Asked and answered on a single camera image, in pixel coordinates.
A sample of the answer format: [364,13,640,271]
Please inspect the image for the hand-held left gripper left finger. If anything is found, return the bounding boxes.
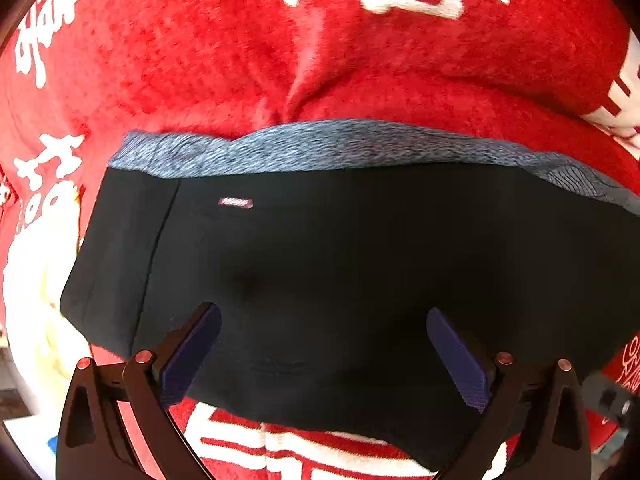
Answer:
[55,301,223,480]

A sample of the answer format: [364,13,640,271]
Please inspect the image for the red printed blanket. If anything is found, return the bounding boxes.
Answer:
[0,0,640,480]

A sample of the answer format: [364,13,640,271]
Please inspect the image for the black pants with grey waistband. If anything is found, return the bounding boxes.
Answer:
[59,119,640,473]

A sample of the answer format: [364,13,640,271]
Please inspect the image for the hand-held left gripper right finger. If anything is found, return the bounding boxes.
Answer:
[426,307,592,480]

